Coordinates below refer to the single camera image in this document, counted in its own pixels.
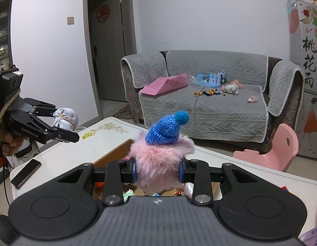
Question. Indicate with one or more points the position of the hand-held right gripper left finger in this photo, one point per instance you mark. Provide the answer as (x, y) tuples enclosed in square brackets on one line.
[(133, 173)]

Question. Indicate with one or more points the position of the blue toy castle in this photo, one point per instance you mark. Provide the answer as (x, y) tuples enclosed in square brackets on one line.
[(212, 80)]

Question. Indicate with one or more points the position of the white desktop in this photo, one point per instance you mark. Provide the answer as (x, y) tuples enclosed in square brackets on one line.
[(69, 153)]

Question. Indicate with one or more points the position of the white pink plush toy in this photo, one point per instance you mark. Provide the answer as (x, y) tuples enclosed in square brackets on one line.
[(231, 88)]

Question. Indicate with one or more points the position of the white blue sock bundle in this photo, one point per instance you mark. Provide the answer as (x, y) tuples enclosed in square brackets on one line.
[(67, 117)]

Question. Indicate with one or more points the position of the patterned floor rug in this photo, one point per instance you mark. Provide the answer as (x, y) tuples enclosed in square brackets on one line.
[(124, 111)]

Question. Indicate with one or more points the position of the person's left hand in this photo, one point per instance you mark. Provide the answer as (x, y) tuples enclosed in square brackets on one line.
[(11, 141)]

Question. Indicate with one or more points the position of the pink plastic child chair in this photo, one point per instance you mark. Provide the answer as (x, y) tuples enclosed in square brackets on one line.
[(284, 146)]

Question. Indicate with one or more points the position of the dark grey door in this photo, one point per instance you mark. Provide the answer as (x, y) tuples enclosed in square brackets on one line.
[(109, 56)]

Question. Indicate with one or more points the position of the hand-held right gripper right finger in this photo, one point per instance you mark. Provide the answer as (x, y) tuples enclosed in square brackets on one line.
[(181, 173)]

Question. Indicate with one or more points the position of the scattered colourful toy blocks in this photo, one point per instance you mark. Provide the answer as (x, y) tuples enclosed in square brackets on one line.
[(208, 93)]

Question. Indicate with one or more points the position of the white appliance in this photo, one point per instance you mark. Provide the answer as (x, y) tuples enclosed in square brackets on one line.
[(30, 147)]

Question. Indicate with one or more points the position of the display shelf unit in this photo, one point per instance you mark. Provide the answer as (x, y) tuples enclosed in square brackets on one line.
[(2, 30)]

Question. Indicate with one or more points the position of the dark clothing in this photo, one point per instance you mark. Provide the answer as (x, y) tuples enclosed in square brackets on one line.
[(2, 229)]

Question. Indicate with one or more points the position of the pink plush with blue hat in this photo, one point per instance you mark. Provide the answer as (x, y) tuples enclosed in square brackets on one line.
[(158, 156)]

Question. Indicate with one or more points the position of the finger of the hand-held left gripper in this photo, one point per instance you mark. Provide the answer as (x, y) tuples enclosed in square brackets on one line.
[(40, 108), (63, 135)]

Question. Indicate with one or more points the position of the beige light switch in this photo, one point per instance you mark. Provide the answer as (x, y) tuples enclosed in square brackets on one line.
[(70, 20)]

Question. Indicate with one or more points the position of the white plastic bag bundle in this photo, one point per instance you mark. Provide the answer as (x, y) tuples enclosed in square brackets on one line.
[(188, 191)]

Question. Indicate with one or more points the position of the orange plastic bag bundle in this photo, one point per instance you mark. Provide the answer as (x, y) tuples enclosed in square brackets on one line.
[(99, 184)]

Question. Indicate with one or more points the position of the white bag bundle green band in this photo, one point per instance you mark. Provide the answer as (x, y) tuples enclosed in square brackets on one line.
[(127, 194)]

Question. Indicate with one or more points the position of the red round door decoration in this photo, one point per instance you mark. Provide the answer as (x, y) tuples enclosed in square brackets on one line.
[(103, 13)]

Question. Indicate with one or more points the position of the small pink toy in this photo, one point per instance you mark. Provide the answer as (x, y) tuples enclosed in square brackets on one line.
[(252, 99)]

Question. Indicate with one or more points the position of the yellow plastic piece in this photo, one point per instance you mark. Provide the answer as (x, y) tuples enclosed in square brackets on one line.
[(88, 135)]

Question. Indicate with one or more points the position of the dark smartphone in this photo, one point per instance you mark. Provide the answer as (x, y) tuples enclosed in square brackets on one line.
[(25, 174)]

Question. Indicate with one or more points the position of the grey covered sofa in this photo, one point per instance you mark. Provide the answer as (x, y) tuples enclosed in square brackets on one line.
[(199, 112)]

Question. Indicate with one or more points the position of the purple plastic bag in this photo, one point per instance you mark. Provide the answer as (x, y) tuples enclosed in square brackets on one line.
[(312, 235)]

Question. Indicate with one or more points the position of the brown cardboard box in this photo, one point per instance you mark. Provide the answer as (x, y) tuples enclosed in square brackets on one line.
[(115, 153)]

